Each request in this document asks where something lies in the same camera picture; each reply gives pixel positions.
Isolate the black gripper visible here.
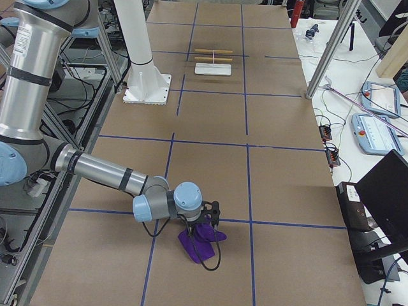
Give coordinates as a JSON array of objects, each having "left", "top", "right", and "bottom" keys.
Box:
[{"left": 194, "top": 201, "right": 220, "bottom": 227}]

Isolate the purple towel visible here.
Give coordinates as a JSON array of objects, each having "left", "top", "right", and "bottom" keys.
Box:
[{"left": 178, "top": 224, "right": 215, "bottom": 264}]

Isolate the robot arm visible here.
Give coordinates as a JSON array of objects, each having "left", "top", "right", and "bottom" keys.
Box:
[{"left": 1, "top": 1, "right": 221, "bottom": 236}]

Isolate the white rack base tray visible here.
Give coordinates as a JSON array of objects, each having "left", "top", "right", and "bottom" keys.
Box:
[{"left": 194, "top": 62, "right": 231, "bottom": 76}]

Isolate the brown paper table cover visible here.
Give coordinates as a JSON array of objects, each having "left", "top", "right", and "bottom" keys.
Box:
[{"left": 31, "top": 2, "right": 365, "bottom": 305}]

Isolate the orange connector block near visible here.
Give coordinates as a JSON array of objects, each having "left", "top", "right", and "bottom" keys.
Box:
[{"left": 325, "top": 147, "right": 341, "bottom": 168}]

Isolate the orange connector block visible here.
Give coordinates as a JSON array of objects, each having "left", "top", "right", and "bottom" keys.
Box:
[
  {"left": 325, "top": 147, "right": 341, "bottom": 168},
  {"left": 319, "top": 125, "right": 332, "bottom": 142}
]

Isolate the orange connector block far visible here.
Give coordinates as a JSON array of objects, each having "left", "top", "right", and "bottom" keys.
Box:
[{"left": 319, "top": 125, "right": 332, "bottom": 142}]

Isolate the black computer box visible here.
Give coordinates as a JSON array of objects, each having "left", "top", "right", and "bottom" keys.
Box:
[{"left": 336, "top": 182, "right": 377, "bottom": 232}]

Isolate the black monitor with stand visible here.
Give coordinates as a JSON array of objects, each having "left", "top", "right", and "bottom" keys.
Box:
[{"left": 349, "top": 149, "right": 407, "bottom": 284}]

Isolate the teach pendant near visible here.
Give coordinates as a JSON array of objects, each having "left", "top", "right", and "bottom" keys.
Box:
[{"left": 351, "top": 113, "right": 404, "bottom": 156}]

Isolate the teach pendant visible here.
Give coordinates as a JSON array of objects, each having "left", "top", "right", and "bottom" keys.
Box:
[
  {"left": 351, "top": 113, "right": 404, "bottom": 156},
  {"left": 361, "top": 81, "right": 401, "bottom": 118}
]

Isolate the dark blue tool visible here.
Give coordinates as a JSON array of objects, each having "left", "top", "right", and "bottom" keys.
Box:
[{"left": 305, "top": 24, "right": 319, "bottom": 40}]

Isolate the teach pendant far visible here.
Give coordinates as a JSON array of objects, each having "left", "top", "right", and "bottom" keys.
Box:
[{"left": 361, "top": 81, "right": 401, "bottom": 118}]

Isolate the red fire extinguisher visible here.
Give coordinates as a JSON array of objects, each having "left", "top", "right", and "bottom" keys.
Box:
[{"left": 290, "top": 0, "right": 304, "bottom": 29}]

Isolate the white camera mast with base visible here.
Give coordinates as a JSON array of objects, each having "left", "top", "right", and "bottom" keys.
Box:
[{"left": 114, "top": 0, "right": 171, "bottom": 105}]

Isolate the aluminium frame post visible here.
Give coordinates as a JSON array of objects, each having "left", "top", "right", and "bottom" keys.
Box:
[{"left": 305, "top": 0, "right": 361, "bottom": 99}]

